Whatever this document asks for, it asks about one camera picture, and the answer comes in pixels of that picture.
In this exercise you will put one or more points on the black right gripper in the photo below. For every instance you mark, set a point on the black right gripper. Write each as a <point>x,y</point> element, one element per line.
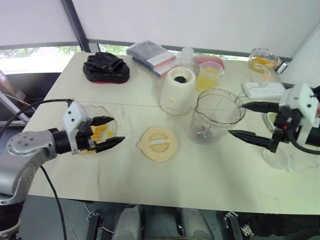
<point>285,120</point>

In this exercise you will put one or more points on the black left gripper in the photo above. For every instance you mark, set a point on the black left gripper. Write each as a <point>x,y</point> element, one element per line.
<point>85,136</point>

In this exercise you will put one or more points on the cream blender lid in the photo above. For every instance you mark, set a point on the cream blender lid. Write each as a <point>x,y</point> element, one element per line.
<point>157,145</point>

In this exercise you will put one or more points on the clear blender jar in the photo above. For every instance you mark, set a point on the clear blender jar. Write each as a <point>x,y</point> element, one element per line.
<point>215,117</point>

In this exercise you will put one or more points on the cream blender base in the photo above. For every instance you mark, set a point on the cream blender base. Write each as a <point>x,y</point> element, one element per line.
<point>175,95</point>

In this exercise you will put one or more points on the scalloped clear glass plate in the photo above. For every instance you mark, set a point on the scalloped clear glass plate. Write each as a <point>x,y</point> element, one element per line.
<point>114,127</point>

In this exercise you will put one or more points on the green cloth with white trim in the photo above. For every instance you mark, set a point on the green cloth with white trim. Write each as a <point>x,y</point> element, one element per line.
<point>268,120</point>

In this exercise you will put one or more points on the white power strip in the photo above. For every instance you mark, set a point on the white power strip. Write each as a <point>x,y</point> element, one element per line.
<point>262,90</point>

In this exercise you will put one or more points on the clear glass dish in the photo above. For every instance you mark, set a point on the clear glass dish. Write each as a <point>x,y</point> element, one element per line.
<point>277,160</point>

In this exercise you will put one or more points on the small black white adapter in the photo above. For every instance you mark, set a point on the small black white adapter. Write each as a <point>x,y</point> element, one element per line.
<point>282,68</point>

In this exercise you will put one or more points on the black boxing pad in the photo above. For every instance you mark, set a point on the black boxing pad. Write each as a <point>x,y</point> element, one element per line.
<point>107,70</point>

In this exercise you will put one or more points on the measuring cup with yellow juice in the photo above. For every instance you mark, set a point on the measuring cup with yellow juice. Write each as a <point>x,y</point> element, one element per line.
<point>206,80</point>

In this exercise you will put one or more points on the glass bowl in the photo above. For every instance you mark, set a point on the glass bowl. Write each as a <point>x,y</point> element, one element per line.
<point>265,53</point>

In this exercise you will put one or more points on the pink plate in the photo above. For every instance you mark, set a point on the pink plate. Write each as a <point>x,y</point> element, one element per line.
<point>212,59</point>

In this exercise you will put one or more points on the cream tablecloth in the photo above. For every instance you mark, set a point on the cream tablecloth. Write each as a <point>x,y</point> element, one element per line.
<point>175,180</point>

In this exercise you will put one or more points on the stack of packets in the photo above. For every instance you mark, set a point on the stack of packets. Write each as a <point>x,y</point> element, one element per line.
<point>162,63</point>

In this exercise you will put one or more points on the grey blue cloth packet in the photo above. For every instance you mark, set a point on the grey blue cloth packet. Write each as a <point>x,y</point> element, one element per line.
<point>146,50</point>

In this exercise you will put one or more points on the silver metal stand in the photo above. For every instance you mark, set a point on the silver metal stand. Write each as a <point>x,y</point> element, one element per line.
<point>17,110</point>

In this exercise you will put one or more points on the clear plastic bottle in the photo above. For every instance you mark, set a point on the clear plastic bottle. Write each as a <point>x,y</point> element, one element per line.
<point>186,58</point>

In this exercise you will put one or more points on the grey rounded shape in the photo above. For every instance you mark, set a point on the grey rounded shape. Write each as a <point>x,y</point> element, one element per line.
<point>130,225</point>
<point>196,225</point>

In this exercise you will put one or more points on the black table leg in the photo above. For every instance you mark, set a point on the black table leg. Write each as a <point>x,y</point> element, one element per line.
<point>233,230</point>
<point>93,230</point>

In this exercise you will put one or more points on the brown cardboard box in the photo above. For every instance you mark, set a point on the brown cardboard box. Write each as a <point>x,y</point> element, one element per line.
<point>7,82</point>

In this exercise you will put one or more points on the white roller blind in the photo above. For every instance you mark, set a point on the white roller blind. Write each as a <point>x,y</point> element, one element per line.
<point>30,20</point>
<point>175,20</point>

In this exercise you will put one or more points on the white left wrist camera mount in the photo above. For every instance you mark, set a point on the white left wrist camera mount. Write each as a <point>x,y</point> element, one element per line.
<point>73,115</point>

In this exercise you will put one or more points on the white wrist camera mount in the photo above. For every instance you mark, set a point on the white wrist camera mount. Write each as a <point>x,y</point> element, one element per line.
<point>73,115</point>
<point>300,97</point>

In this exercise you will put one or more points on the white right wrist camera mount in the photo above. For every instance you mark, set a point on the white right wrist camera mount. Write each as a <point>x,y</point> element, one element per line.
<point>300,97</point>

